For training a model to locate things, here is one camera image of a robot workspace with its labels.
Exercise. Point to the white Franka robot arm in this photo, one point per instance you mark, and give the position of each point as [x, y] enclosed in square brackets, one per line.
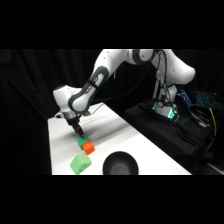
[110, 65]

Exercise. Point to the wrist camera with yellow tint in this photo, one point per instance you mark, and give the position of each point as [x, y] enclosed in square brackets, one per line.
[87, 113]

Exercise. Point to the black bowl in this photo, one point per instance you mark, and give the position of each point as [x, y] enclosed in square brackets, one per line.
[120, 164]

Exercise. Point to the black curtain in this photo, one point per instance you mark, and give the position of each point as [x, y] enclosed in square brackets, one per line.
[26, 100]

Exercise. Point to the black cloth-covered robot stand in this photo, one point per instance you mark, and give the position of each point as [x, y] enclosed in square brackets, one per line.
[166, 136]

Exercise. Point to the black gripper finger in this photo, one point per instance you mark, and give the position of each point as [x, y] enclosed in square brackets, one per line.
[76, 130]
[81, 132]

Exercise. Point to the red orange cube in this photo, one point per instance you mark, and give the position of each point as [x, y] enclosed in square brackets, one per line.
[89, 148]

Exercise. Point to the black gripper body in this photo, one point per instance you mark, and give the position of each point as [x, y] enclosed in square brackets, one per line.
[73, 120]

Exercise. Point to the large light green block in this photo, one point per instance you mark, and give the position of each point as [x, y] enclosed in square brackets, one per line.
[80, 163]

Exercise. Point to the blue backlit keyboard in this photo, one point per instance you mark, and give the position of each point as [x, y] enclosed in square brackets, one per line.
[207, 98]

